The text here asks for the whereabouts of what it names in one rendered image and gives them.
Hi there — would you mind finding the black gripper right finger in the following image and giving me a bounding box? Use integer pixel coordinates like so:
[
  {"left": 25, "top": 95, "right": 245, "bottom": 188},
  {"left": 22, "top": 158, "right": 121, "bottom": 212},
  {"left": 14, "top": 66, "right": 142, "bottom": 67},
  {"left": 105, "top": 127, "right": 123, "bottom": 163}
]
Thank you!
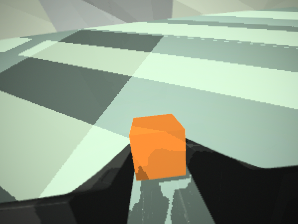
[{"left": 185, "top": 138, "right": 298, "bottom": 224}]

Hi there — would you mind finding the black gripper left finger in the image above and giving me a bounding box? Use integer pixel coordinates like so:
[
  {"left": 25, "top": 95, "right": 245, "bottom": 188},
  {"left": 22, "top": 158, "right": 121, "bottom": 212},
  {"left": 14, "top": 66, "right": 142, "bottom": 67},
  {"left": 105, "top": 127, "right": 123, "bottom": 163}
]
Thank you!
[{"left": 0, "top": 144, "right": 135, "bottom": 224}]

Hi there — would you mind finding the orange block with dark square face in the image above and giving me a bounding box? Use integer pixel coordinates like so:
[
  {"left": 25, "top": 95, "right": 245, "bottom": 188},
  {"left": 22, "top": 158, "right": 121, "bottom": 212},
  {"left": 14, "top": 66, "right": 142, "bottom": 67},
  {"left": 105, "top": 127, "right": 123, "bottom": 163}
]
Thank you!
[{"left": 129, "top": 114, "right": 186, "bottom": 181}]

